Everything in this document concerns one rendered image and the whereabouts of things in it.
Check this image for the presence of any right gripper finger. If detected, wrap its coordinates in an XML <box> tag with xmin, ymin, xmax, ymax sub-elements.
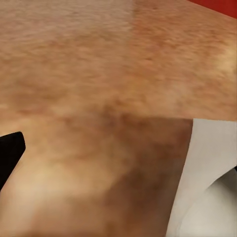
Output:
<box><xmin>0</xmin><ymin>131</ymin><xmax>26</xmax><ymax>190</ymax></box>

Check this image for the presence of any paper coffee filter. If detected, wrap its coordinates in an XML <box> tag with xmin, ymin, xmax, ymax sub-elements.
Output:
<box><xmin>166</xmin><ymin>118</ymin><xmax>237</xmax><ymax>237</ymax></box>

